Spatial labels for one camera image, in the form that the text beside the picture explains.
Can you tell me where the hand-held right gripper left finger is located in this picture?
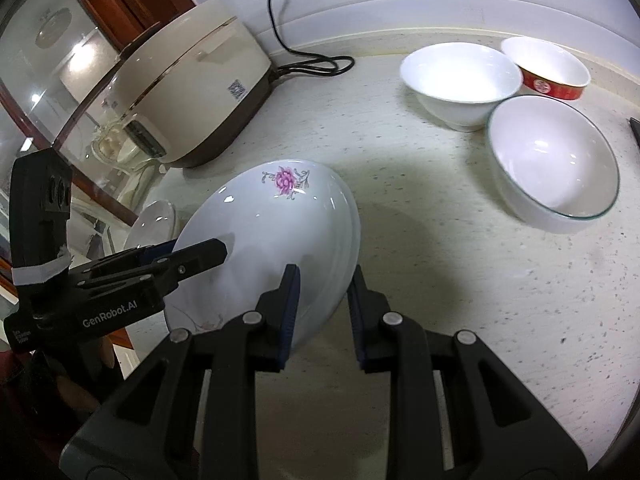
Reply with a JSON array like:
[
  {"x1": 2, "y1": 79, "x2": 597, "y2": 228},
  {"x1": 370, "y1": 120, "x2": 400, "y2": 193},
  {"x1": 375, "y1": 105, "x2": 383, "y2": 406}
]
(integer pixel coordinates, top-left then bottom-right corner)
[{"x1": 59, "y1": 263, "x2": 302, "y2": 480}]

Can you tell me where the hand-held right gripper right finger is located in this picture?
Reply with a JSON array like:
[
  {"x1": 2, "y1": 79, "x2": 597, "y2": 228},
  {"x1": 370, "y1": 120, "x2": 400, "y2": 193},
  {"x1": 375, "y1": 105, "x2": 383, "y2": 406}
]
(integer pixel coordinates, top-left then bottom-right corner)
[{"x1": 347, "y1": 265, "x2": 588, "y2": 480}]

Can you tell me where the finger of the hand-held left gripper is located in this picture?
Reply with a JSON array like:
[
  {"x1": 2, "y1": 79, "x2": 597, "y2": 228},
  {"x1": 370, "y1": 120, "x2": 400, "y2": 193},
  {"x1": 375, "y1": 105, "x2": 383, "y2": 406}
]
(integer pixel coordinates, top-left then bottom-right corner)
[
  {"x1": 80, "y1": 241, "x2": 176, "y2": 279},
  {"x1": 75, "y1": 238, "x2": 229, "y2": 294}
]

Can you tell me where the green rimmed white bowl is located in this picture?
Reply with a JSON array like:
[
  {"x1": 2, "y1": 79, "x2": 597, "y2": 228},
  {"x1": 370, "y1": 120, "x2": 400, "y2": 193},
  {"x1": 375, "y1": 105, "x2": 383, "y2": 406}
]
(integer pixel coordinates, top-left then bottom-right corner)
[{"x1": 486, "y1": 95, "x2": 621, "y2": 235}]

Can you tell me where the plain white bowl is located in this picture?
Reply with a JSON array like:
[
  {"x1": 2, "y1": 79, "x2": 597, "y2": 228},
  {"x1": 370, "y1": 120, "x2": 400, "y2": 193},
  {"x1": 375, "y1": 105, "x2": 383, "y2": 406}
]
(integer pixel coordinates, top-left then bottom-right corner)
[{"x1": 400, "y1": 42, "x2": 524, "y2": 133}]

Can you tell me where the person's left hand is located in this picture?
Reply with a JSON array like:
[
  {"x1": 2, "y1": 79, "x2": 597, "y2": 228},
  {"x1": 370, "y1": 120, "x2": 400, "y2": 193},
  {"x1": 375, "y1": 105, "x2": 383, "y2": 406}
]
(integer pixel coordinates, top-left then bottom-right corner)
[{"x1": 92, "y1": 334, "x2": 119, "y2": 373}]

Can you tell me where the small plain white plate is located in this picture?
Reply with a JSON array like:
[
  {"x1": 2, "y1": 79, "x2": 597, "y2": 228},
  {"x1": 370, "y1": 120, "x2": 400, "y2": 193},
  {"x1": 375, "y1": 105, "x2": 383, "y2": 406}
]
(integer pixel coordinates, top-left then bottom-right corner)
[{"x1": 124, "y1": 200, "x2": 177, "y2": 252}]

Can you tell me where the cream rice cooker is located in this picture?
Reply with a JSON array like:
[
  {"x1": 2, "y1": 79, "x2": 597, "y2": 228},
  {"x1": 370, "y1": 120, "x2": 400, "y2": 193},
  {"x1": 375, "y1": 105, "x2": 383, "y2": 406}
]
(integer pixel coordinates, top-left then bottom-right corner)
[{"x1": 54, "y1": 0, "x2": 275, "y2": 170}]

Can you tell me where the red patterned bowl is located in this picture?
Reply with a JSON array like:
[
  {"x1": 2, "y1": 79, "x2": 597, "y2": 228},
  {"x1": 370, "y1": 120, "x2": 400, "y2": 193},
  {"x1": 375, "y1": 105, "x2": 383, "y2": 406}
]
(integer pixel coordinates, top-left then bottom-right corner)
[{"x1": 501, "y1": 36, "x2": 592, "y2": 102}]

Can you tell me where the black power cable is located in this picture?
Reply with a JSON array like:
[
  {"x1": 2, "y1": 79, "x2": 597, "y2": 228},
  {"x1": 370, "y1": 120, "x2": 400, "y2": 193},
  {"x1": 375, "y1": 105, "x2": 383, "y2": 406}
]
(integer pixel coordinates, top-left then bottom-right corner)
[{"x1": 266, "y1": 0, "x2": 356, "y2": 81}]

